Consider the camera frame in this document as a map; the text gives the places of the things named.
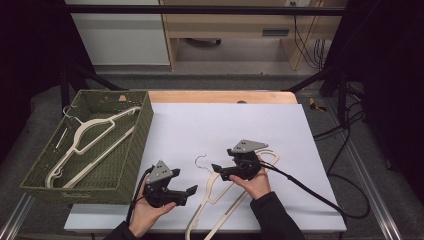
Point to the black horizontal frame bar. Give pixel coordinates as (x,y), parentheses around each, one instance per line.
(200,9)

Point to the green woven basket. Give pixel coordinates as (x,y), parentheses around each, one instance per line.
(126,160)

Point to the black curtain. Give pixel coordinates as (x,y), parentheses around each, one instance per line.
(26,66)
(393,83)

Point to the light wooden desk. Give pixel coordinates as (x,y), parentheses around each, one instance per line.
(230,25)

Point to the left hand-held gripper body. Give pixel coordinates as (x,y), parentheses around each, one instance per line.
(160,186)

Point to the black frame stand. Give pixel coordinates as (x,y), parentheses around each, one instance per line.
(340,86)
(66,86)

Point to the yellow and black floor object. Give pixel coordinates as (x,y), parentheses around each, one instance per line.
(315,105)

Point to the beige clothes hanger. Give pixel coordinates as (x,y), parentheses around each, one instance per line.
(100,157)
(209,186)

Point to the person's left hand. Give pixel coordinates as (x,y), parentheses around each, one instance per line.
(146,213)

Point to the white cabinet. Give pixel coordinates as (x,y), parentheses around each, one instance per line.
(120,36)

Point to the person's right hand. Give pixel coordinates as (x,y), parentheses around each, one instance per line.
(256,186)

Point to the grey chair base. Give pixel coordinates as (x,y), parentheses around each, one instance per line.
(203,41)

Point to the white table sheet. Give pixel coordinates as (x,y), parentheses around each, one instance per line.
(200,130)

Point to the aluminium rail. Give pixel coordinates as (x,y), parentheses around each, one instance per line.
(15,218)
(373,193)

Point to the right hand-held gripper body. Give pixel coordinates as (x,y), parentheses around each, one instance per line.
(246,163)

